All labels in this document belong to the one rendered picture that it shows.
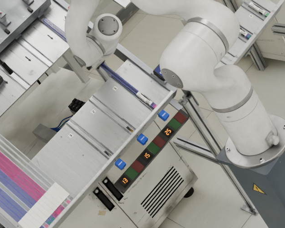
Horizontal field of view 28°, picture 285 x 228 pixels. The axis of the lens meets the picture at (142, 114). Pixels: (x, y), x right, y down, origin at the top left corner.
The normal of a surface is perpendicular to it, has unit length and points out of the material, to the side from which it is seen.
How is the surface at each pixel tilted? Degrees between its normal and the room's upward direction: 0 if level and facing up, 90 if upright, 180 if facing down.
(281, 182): 90
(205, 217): 0
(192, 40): 35
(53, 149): 42
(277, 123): 0
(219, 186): 0
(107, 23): 52
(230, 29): 82
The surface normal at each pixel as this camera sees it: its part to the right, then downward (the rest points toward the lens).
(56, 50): 0.04, -0.35
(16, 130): -0.49, -0.67
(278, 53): -0.64, 0.71
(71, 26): -0.68, 0.11
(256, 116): 0.52, 0.29
